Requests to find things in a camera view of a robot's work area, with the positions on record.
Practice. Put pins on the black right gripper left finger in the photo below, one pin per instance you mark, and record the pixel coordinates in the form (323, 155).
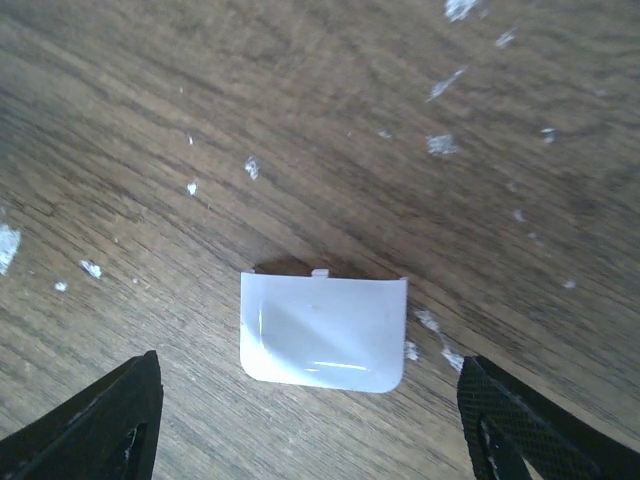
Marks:
(109, 430)

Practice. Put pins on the white remote battery cover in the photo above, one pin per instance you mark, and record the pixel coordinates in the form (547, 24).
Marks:
(325, 332)

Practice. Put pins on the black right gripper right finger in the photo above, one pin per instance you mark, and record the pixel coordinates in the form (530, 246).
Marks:
(509, 427)

